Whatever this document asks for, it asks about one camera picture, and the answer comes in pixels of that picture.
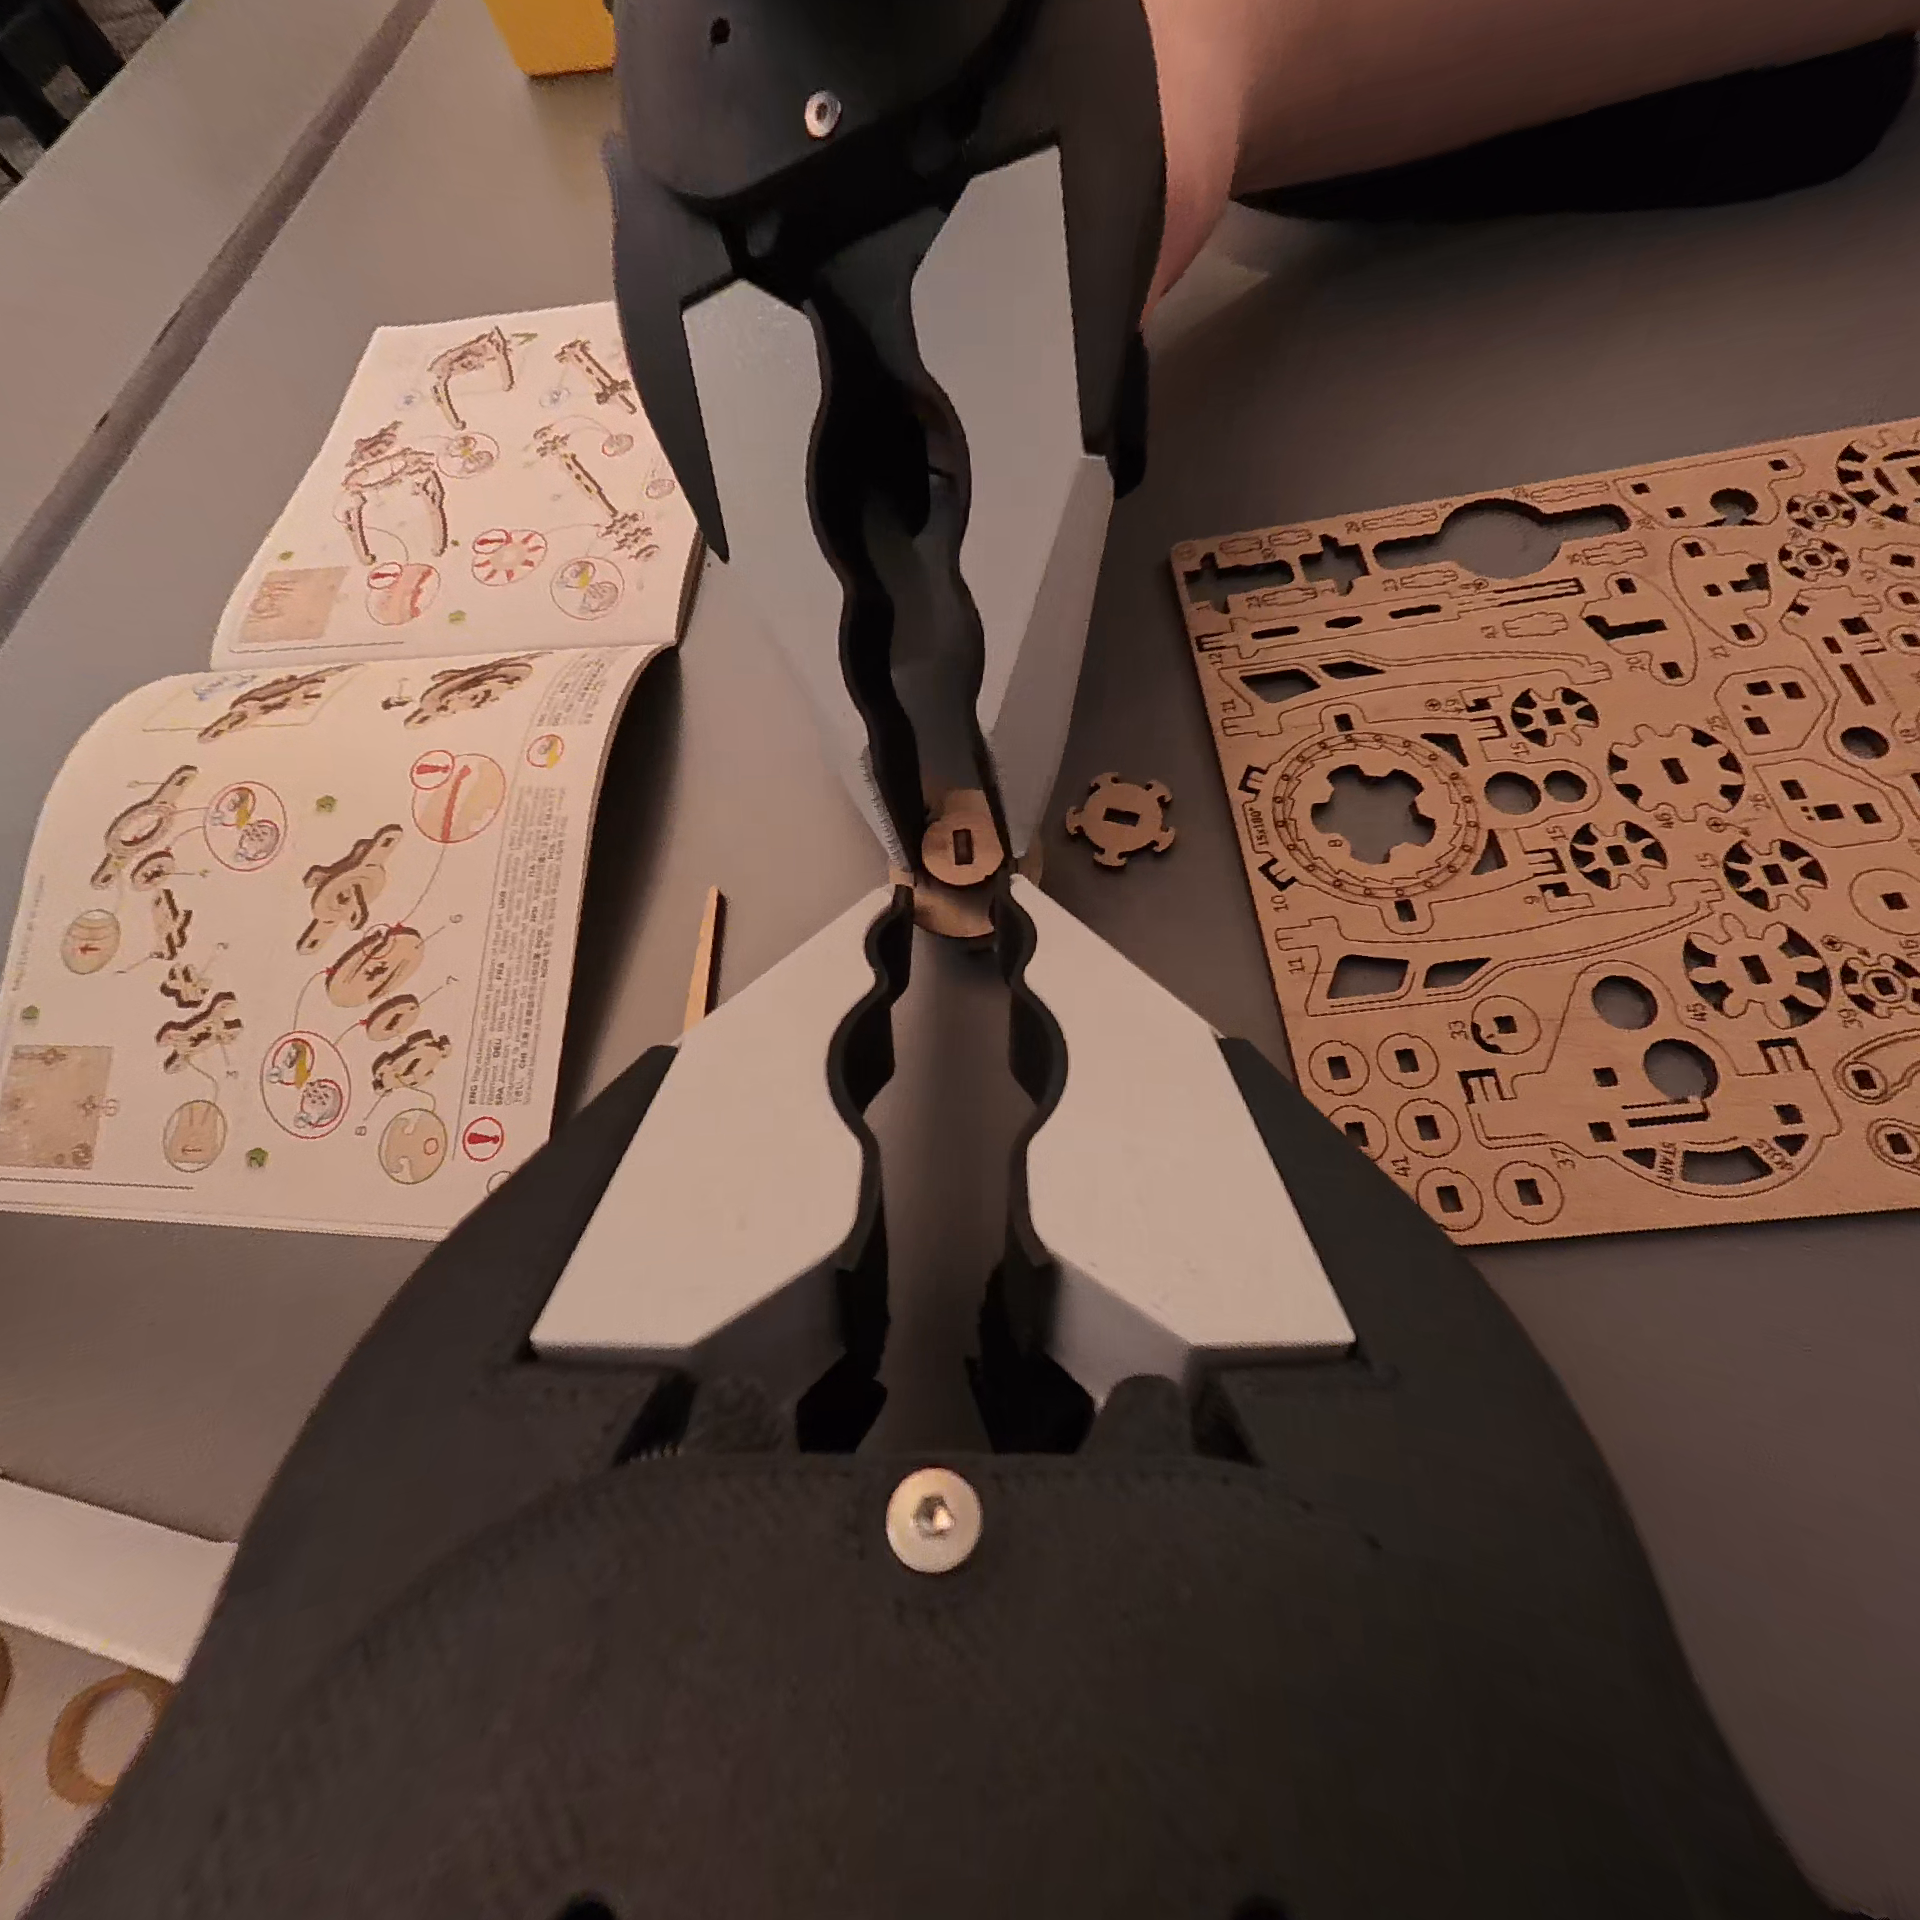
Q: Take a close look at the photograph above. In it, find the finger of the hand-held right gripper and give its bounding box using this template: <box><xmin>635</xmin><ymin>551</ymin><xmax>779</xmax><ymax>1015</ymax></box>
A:
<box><xmin>911</xmin><ymin>141</ymin><xmax>1123</xmax><ymax>840</ymax></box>
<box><xmin>681</xmin><ymin>274</ymin><xmax>920</xmax><ymax>846</ymax></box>

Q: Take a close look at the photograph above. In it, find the person's right forearm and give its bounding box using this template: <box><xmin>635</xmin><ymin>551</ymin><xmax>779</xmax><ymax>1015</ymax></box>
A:
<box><xmin>1146</xmin><ymin>0</ymin><xmax>1920</xmax><ymax>300</ymax></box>

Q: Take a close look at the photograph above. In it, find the small wooden gear piece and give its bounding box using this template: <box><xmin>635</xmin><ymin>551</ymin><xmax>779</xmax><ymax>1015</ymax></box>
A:
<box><xmin>1064</xmin><ymin>772</ymin><xmax>1176</xmax><ymax>869</ymax></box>

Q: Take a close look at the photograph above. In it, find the illustrated instruction booklet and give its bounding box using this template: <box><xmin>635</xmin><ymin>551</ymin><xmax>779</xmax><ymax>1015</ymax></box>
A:
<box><xmin>0</xmin><ymin>300</ymin><xmax>708</xmax><ymax>1245</ymax></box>

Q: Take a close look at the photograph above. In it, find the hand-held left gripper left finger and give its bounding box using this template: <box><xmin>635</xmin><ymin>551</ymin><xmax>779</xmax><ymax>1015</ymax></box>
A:
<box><xmin>530</xmin><ymin>886</ymin><xmax>916</xmax><ymax>1455</ymax></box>

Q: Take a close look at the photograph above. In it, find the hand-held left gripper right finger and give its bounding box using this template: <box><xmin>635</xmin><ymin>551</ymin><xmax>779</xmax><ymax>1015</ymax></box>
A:
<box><xmin>965</xmin><ymin>877</ymin><xmax>1359</xmax><ymax>1455</ymax></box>

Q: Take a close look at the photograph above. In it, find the white cardboard box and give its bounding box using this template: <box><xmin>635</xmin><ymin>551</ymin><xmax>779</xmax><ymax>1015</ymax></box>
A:
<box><xmin>0</xmin><ymin>1475</ymin><xmax>241</xmax><ymax>1920</ymax></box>

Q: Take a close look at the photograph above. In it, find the yellow plastic bin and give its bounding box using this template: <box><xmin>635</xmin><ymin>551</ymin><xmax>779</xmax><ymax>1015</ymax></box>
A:
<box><xmin>483</xmin><ymin>0</ymin><xmax>619</xmax><ymax>78</ymax></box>

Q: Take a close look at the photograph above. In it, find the laser-cut wooden parts sheet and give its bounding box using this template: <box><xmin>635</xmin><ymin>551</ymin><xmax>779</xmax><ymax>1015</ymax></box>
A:
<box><xmin>1170</xmin><ymin>425</ymin><xmax>1920</xmax><ymax>1249</ymax></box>

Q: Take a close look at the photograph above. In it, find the wooden model assembly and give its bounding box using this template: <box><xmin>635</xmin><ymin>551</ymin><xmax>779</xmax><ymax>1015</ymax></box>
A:
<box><xmin>886</xmin><ymin>784</ymin><xmax>1046</xmax><ymax>943</ymax></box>

